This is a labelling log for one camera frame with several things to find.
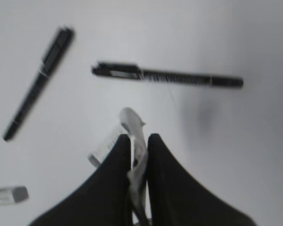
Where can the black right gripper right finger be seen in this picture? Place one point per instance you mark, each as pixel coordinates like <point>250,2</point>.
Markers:
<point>177,199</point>

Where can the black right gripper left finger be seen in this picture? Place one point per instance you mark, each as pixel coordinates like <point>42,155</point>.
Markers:
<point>100,200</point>

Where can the waste paper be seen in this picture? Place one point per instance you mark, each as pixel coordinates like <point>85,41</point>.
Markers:
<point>131,124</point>

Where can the black marker pen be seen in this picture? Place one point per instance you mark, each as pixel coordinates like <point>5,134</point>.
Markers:
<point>134,72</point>
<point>50,61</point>

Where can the grey eraser right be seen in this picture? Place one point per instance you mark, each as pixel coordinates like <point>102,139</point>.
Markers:
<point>13,195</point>

